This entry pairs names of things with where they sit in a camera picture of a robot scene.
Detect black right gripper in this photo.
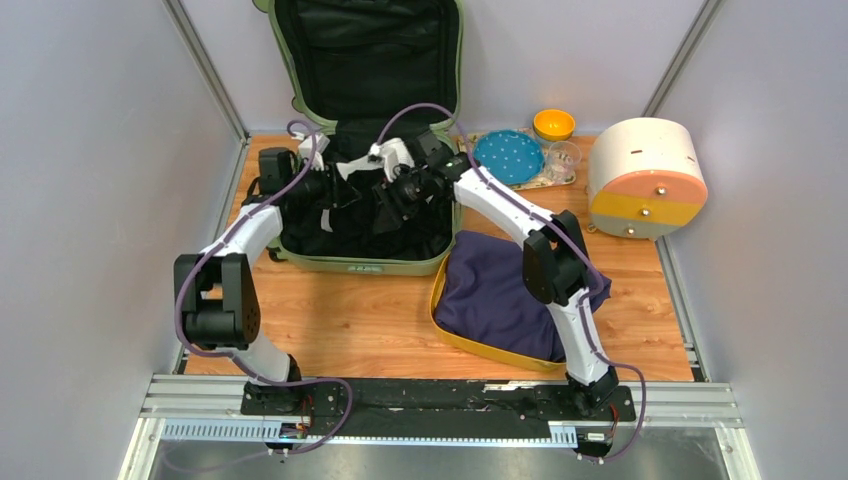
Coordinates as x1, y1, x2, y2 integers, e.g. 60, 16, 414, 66
375, 166, 435, 233

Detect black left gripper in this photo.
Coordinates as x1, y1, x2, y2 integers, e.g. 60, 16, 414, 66
286, 161, 363, 212

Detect black garment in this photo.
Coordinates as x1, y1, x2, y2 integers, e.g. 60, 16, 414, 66
279, 168, 454, 261

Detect green hard-shell suitcase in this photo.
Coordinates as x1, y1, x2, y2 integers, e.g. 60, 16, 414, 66
257, 1, 463, 276

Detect navy blue garment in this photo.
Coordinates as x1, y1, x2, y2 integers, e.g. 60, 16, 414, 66
433, 229, 613, 364

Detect yellow plastic basin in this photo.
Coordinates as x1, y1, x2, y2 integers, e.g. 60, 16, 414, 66
429, 256, 566, 373

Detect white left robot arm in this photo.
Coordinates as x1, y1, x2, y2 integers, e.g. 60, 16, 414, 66
174, 151, 353, 415

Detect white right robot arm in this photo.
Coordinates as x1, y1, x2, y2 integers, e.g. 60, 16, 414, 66
367, 132, 619, 419

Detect white garment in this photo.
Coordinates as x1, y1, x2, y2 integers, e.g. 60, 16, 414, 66
319, 152, 407, 235

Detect blue polka dot plate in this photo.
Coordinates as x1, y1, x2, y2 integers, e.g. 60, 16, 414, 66
473, 130, 545, 186

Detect small yellow bowl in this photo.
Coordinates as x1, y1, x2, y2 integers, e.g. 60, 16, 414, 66
532, 108, 577, 142

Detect clear drinking glass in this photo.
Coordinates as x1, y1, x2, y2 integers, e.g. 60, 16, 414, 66
546, 140, 583, 185

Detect white and orange drawer cabinet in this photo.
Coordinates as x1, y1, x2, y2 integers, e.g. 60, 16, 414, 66
587, 117, 708, 240

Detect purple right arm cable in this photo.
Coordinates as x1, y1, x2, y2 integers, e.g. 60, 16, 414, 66
374, 102, 647, 463

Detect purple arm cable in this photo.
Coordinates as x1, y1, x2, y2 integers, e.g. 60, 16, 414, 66
173, 119, 356, 458
374, 102, 647, 463

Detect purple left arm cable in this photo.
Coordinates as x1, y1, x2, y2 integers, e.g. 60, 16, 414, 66
173, 119, 356, 458

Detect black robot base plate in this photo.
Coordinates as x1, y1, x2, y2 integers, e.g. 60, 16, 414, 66
240, 378, 637, 440

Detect aluminium frame rail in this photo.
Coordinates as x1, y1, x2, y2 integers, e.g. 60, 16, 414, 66
118, 374, 761, 479

